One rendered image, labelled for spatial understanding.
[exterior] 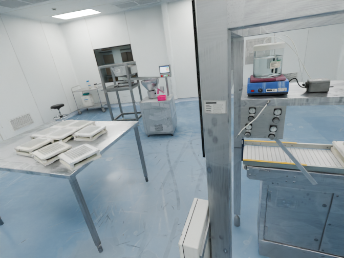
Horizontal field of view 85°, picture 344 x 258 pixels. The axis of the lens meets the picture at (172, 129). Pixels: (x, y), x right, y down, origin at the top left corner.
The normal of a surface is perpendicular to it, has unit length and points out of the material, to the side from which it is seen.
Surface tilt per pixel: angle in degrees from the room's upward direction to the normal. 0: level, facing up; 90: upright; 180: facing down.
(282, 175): 90
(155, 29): 90
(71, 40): 90
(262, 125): 90
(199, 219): 1
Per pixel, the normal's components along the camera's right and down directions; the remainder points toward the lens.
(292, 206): -0.35, 0.40
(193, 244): -0.11, -0.92
